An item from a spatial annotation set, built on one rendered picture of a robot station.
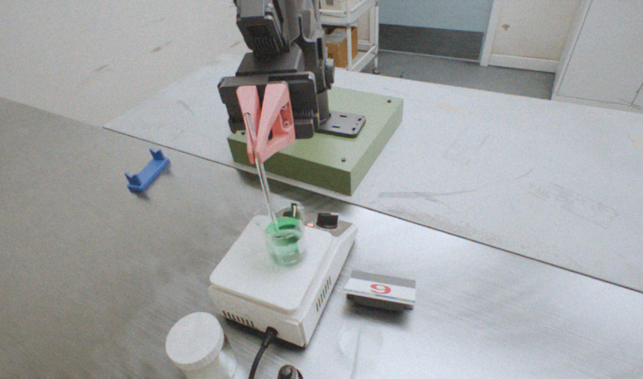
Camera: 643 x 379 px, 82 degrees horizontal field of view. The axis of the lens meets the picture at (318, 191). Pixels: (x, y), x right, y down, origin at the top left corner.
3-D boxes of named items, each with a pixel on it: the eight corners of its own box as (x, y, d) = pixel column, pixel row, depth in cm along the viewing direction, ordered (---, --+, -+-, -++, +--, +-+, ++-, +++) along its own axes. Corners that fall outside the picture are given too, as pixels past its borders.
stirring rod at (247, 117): (280, 253, 45) (244, 110, 32) (286, 253, 45) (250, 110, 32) (280, 257, 45) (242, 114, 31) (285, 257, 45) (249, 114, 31)
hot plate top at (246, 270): (256, 216, 53) (256, 212, 52) (335, 238, 48) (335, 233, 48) (207, 285, 45) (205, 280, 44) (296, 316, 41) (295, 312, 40)
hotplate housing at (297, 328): (286, 216, 63) (278, 181, 58) (359, 235, 59) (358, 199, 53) (210, 333, 49) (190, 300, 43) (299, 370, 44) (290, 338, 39)
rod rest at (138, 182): (157, 159, 80) (150, 145, 77) (171, 161, 79) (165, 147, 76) (128, 189, 73) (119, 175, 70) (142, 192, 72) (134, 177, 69)
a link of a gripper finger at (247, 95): (299, 124, 31) (308, 72, 38) (216, 127, 32) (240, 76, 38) (308, 183, 36) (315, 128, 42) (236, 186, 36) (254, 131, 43)
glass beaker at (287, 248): (311, 239, 48) (304, 193, 43) (310, 274, 44) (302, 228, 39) (265, 241, 48) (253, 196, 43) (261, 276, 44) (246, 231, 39)
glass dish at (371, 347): (385, 331, 47) (386, 322, 45) (379, 374, 43) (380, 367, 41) (342, 322, 48) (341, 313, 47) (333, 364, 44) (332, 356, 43)
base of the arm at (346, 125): (355, 101, 63) (368, 82, 68) (255, 87, 70) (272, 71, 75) (356, 139, 69) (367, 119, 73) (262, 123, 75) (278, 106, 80)
